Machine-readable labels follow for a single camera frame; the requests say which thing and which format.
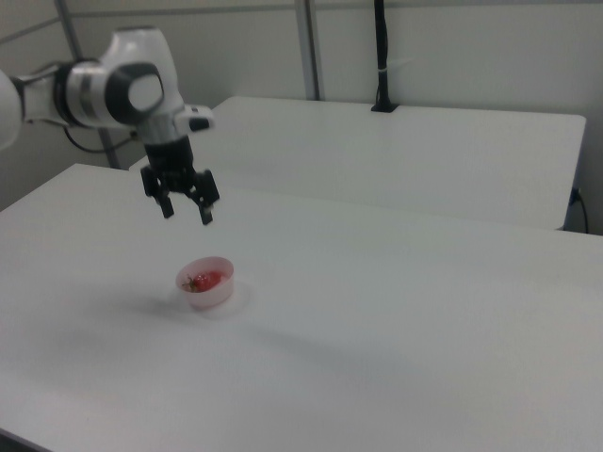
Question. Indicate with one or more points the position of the black pole with base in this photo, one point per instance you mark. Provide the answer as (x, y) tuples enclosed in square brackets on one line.
[(382, 52)]

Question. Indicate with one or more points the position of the slanted aluminium frame post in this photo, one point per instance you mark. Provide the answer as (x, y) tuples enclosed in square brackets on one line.
[(70, 28)]

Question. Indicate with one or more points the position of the red strawberry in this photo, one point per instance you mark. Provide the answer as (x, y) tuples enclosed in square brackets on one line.
[(206, 281)]

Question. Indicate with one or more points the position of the pink plastic bowl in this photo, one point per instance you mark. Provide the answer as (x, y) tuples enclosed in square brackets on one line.
[(214, 294)]

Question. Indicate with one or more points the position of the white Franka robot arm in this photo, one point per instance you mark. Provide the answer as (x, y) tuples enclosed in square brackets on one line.
[(122, 85)]

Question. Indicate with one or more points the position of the blue plug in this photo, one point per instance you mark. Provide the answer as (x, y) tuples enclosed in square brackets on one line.
[(574, 198)]

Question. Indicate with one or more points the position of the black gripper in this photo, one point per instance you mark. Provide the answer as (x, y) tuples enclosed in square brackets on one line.
[(170, 162)]

